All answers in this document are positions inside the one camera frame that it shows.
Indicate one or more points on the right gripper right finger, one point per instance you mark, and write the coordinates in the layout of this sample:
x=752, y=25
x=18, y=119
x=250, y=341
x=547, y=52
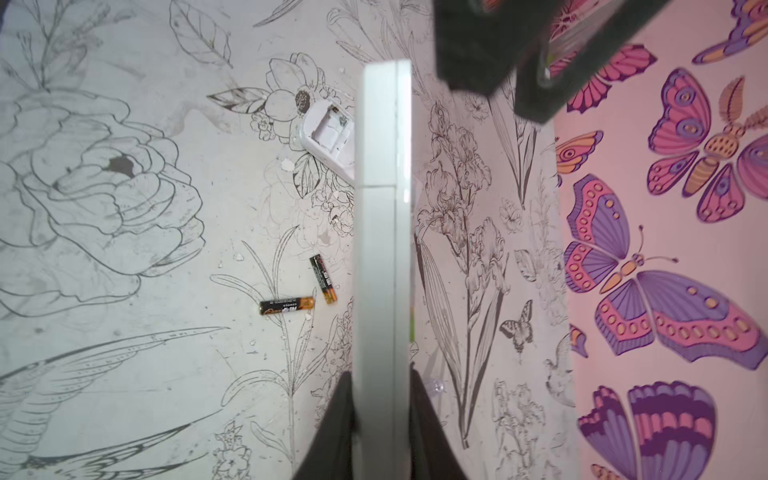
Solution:
x=431, y=455

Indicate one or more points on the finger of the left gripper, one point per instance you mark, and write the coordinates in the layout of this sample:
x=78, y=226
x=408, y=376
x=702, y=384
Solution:
x=593, y=41
x=478, y=44

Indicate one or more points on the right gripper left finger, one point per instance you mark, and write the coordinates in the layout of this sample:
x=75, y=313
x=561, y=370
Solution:
x=329, y=456

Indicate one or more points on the black gold AAA battery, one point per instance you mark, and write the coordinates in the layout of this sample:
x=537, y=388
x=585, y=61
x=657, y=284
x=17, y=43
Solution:
x=286, y=305
x=323, y=279

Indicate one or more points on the white remote control with batteries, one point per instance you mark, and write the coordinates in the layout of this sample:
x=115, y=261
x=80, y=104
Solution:
x=327, y=132

